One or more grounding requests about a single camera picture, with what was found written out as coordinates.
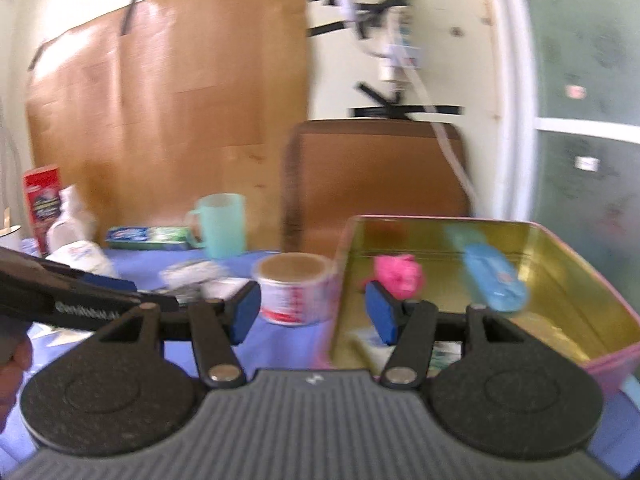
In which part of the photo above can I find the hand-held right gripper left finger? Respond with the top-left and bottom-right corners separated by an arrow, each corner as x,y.
75,282 -> 262,390

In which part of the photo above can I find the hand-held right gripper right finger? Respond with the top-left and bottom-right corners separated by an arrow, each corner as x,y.
364,281 -> 551,390

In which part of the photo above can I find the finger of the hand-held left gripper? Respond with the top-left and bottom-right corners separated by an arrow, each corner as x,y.
45,260 -> 138,292

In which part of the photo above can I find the pink plush toy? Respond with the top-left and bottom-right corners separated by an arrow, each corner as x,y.
372,254 -> 426,301

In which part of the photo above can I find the blue oval case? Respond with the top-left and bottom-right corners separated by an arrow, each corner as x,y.
445,225 -> 530,313

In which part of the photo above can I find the pink biscuit tin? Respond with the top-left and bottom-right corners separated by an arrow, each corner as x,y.
315,215 -> 640,401

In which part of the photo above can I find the person's left hand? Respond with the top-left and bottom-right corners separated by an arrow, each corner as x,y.
0,330 -> 33,431

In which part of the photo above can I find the white tissue packet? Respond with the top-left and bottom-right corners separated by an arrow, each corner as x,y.
45,240 -> 121,278

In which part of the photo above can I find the blue printed tablecloth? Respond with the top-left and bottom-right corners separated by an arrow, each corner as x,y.
0,247 -> 640,480

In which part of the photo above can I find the round red white can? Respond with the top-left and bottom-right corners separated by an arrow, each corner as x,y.
251,252 -> 341,327

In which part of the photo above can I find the blue green toothpaste box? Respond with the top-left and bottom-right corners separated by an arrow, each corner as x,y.
106,225 -> 201,251

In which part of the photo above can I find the crumpled clear plastic bag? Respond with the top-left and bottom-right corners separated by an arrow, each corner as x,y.
46,185 -> 98,251

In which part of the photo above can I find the teal plastic cup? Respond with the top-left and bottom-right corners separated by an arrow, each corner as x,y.
186,192 -> 247,261

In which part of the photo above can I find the red snack box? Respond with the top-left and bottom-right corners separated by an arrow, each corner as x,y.
22,165 -> 63,256

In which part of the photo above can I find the brown woven chair back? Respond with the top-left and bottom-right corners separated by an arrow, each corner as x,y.
282,117 -> 473,256

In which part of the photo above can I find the wood-pattern sheet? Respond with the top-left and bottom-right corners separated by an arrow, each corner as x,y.
25,0 -> 313,256

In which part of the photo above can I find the long black tape strip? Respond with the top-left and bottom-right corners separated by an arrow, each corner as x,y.
349,105 -> 463,120

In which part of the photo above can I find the white power strip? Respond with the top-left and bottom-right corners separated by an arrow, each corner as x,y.
377,5 -> 421,83

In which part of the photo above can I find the frosted glass door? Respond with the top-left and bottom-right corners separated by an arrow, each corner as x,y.
480,0 -> 640,281

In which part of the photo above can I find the white cable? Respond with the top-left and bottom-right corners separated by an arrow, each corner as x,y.
400,65 -> 478,211

